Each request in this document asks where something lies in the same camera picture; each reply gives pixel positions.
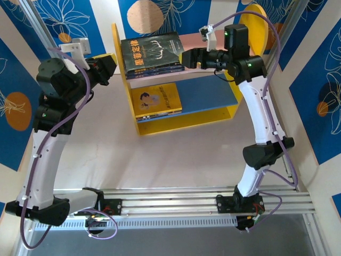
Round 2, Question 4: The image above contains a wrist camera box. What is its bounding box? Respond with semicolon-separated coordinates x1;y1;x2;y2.
199;24;221;52
59;37;92;61

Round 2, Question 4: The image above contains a black antler book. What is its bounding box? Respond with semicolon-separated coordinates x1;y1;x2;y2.
120;31;184;74

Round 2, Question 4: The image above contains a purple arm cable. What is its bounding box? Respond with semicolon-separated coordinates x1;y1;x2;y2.
20;47;118;250
213;11;298;233

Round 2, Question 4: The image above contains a brown and black book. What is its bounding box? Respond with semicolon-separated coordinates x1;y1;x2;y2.
136;109;183;123

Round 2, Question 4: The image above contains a grey metal panel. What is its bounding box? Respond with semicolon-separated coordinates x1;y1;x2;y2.
15;213;331;256

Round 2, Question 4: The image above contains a dark book with white edge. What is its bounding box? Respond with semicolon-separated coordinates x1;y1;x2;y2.
125;66;186;80

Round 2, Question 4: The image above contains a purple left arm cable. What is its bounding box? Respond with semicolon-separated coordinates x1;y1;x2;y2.
20;47;118;250

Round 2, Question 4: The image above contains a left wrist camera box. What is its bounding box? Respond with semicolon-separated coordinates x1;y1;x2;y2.
59;37;92;61

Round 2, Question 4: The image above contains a slotted grey cable duct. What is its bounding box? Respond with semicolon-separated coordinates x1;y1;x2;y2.
31;216;238;230

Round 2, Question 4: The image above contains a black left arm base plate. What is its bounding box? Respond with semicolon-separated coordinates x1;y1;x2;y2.
98;198;123;216

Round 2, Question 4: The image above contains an aluminium rail frame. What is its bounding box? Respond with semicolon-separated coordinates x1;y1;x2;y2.
22;186;316;218

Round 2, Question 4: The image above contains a yellow cartoon boy book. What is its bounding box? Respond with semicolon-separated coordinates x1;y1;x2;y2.
131;82;183;119

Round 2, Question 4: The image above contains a dark blue old man book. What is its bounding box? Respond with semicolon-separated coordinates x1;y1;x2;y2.
125;63;185;77

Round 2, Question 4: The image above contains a black connector block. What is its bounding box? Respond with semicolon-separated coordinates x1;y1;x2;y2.
84;215;109;236
236;214;261;232

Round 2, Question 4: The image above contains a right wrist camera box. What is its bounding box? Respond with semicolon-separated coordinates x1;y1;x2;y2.
199;24;221;52

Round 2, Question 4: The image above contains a black wolf eyes book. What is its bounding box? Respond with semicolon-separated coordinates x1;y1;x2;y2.
135;108;183;121

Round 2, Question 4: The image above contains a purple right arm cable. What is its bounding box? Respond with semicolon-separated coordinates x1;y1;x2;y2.
213;11;298;233

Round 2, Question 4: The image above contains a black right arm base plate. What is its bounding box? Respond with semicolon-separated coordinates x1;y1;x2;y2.
216;196;266;214

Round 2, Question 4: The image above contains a yellow pink blue bookshelf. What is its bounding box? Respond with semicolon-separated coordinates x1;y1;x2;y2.
111;4;269;137

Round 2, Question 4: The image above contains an aluminium frame post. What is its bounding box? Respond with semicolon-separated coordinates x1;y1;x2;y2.
20;0;77;86
255;0;312;81

